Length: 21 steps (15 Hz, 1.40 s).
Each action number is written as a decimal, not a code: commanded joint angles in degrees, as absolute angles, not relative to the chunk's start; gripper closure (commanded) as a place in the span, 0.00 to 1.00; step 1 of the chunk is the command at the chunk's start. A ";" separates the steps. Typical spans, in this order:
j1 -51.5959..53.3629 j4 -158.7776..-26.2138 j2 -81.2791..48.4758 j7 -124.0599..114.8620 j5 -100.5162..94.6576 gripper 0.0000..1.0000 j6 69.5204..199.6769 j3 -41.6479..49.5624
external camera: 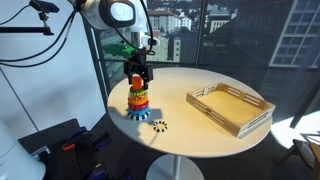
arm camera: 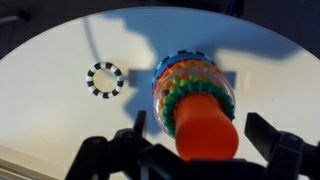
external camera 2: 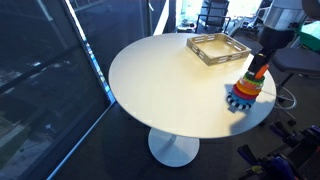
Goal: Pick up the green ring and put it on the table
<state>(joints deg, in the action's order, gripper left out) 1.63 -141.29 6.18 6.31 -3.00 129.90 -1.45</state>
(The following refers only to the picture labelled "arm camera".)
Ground green knobbed toy ring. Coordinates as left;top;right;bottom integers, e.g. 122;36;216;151
161;79;236;138

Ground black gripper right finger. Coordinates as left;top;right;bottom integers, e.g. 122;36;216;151
244;112;285;162

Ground small black-white striped ring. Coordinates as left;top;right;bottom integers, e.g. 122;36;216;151
86;61;125;100

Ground orange post with striped base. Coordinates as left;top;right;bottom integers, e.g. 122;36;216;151
151;49;240;162

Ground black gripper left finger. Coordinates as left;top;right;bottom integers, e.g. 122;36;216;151
133;110;148;136

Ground red toy ring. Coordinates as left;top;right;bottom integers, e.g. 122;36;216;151
152;56;215;98

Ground orange toy ring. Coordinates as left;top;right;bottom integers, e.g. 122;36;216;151
155;59;223;111

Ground clear toy ring with beads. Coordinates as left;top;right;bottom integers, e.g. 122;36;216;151
153;66;236;135

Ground blue toy ring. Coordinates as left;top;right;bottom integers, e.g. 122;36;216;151
151;53;216;88

